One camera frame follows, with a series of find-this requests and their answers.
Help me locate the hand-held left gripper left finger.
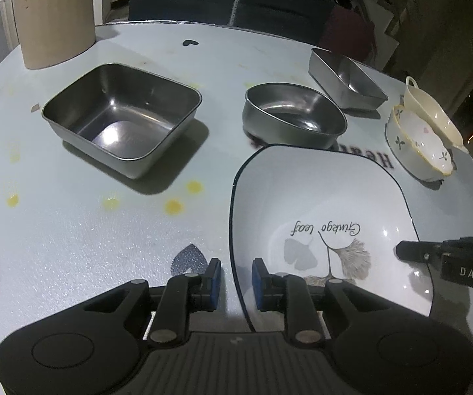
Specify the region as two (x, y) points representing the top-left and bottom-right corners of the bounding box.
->
(82, 257), (223, 344)

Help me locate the round steel bowl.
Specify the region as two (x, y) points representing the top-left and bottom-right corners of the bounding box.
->
(242, 83), (348, 151)

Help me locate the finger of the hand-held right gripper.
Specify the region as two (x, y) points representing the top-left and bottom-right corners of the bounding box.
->
(395, 240), (446, 263)

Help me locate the large square steel container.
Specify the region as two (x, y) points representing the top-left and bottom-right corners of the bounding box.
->
(42, 63), (203, 180)

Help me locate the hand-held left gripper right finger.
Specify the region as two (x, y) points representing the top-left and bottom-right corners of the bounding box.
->
(252, 257), (389, 346)

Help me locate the small rectangular steel container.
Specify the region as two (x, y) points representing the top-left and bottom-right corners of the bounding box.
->
(308, 48), (389, 111)

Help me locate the white leaf print plate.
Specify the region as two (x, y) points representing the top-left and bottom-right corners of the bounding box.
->
(229, 144), (435, 334)

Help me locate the beige cylindrical bin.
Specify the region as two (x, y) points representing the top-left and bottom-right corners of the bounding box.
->
(13, 0), (97, 70)

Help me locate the cream cup with handle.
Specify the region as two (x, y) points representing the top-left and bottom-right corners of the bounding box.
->
(403, 76), (469, 154)

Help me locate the scalloped floral ceramic bowl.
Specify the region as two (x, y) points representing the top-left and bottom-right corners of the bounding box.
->
(385, 104), (457, 182)

